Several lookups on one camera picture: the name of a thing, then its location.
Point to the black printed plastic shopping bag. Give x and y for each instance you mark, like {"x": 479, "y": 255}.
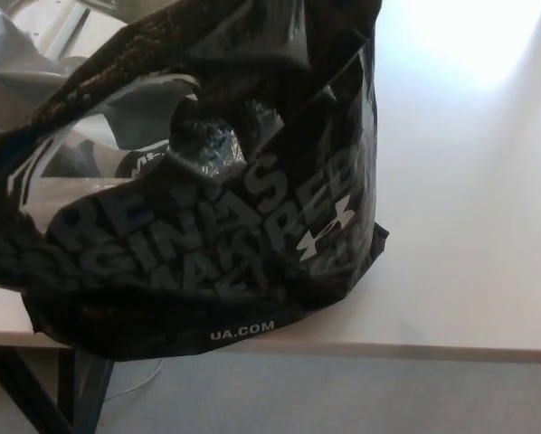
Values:
{"x": 184, "y": 253}

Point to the grey desk edge strip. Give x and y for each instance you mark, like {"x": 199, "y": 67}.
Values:
{"x": 71, "y": 22}

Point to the black metal table leg frame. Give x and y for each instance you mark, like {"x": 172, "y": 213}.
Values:
{"x": 35, "y": 393}

